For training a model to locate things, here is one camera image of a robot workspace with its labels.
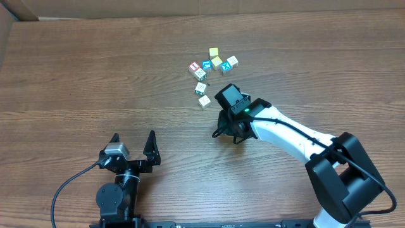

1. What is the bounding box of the white plain letter block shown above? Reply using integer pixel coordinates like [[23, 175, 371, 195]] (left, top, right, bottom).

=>
[[198, 95, 211, 109]]

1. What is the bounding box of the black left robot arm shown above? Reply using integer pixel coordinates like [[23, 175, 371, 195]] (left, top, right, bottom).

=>
[[96, 130, 161, 227]]

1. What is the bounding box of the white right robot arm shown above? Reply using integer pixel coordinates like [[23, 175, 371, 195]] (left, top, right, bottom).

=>
[[213, 98, 385, 227]]

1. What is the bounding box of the white green Z block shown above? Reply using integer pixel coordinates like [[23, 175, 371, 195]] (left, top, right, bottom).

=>
[[195, 82, 207, 96]]

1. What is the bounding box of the blue X block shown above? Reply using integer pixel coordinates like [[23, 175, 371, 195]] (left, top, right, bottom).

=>
[[220, 61, 232, 75]]

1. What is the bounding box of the white green pattern block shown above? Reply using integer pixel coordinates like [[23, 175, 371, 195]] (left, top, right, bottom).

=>
[[194, 68, 207, 82]]

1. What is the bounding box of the white block far right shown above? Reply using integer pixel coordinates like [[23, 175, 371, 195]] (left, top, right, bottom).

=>
[[227, 56, 239, 68]]

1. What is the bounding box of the yellow block near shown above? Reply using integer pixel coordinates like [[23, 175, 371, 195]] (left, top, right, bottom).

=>
[[211, 56, 223, 70]]

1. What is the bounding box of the yellow block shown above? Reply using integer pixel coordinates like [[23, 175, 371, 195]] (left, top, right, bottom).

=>
[[209, 47, 219, 60], [211, 56, 223, 70]]

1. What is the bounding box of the blue letter block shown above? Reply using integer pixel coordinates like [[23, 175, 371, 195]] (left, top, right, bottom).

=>
[[201, 60, 212, 72]]

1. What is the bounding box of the red I block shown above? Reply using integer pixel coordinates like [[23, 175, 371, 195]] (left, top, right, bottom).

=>
[[188, 61, 200, 73]]

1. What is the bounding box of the yellow block far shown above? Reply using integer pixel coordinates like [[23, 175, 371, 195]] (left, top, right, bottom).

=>
[[209, 47, 219, 60]]

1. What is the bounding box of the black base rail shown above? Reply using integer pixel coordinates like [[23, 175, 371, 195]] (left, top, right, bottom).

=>
[[89, 218, 371, 228]]

